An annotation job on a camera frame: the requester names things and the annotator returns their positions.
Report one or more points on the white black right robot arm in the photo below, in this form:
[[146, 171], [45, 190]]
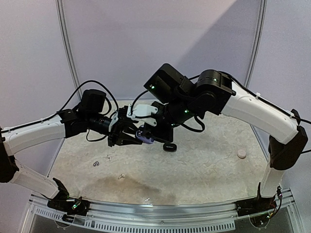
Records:
[[179, 99]]

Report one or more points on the aluminium right corner post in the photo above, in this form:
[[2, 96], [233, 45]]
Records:
[[256, 41]]

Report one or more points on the blue-grey oval charging case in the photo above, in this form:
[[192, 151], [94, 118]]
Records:
[[139, 135]]

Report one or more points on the pink round charging case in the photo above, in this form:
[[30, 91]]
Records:
[[241, 154]]

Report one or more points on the aluminium front rail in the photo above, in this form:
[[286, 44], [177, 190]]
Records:
[[286, 220]]

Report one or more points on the aluminium left corner post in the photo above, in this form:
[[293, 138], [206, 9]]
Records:
[[66, 42]]

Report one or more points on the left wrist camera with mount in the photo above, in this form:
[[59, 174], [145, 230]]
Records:
[[119, 116]]

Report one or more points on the black earbud charging case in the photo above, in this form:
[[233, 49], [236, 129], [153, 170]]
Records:
[[169, 147]]

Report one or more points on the aluminium corner post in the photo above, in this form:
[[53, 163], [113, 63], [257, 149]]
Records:
[[256, 41], [66, 42]]

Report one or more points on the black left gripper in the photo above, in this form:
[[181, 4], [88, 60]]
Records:
[[121, 141]]

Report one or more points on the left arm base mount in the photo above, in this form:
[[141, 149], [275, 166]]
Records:
[[72, 206]]

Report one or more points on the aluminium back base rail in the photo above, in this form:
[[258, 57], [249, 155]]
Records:
[[131, 100]]

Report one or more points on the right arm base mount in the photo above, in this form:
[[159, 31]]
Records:
[[256, 205]]

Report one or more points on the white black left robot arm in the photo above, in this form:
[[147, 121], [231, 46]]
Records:
[[65, 124]]

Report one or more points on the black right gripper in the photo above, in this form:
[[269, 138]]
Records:
[[160, 131]]

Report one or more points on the perforated white front panel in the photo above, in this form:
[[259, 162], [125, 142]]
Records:
[[46, 221]]

